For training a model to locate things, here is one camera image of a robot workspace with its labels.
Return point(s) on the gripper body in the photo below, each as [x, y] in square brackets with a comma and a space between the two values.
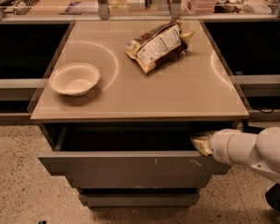
[219, 146]

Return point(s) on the grey top drawer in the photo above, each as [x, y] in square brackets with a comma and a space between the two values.
[130, 156]

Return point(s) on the grey drawer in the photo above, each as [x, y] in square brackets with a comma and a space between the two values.
[130, 156]
[138, 200]

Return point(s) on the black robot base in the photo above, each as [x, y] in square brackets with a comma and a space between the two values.
[273, 197]

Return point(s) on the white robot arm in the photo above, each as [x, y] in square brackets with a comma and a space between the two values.
[259, 152]

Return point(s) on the grey drawer cabinet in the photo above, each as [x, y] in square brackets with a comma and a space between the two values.
[194, 91]

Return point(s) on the grey bottom drawer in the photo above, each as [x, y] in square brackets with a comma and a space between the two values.
[138, 200]

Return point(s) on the crumpled snack bag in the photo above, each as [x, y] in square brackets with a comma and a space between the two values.
[159, 46]

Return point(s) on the white bowl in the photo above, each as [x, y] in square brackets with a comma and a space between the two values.
[74, 79]

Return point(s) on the white tissue box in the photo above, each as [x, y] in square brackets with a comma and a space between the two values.
[136, 5]

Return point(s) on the purple booklet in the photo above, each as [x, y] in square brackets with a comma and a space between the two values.
[78, 7]

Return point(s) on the black coiled cable tool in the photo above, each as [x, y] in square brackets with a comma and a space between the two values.
[23, 6]

